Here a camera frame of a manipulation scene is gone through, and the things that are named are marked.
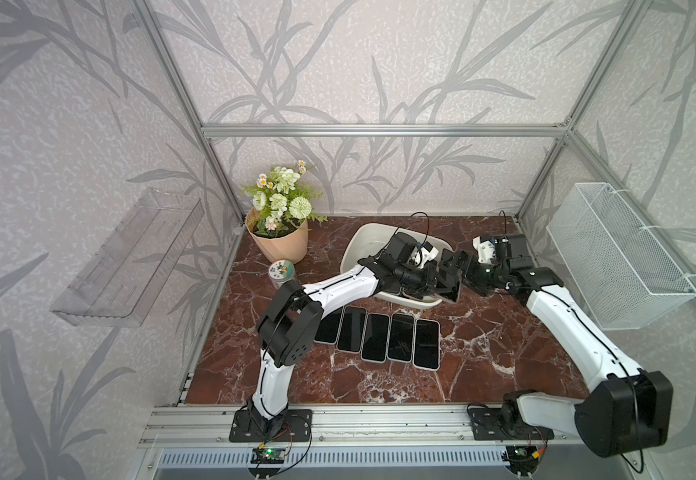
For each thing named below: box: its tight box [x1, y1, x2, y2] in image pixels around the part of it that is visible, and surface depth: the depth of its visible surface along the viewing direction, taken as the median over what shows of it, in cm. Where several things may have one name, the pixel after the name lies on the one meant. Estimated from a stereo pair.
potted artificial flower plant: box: [243, 160, 328, 264], surface depth 88 cm
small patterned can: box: [268, 259, 296, 289], surface depth 96 cm
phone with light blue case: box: [360, 313, 390, 364], surface depth 89 cm
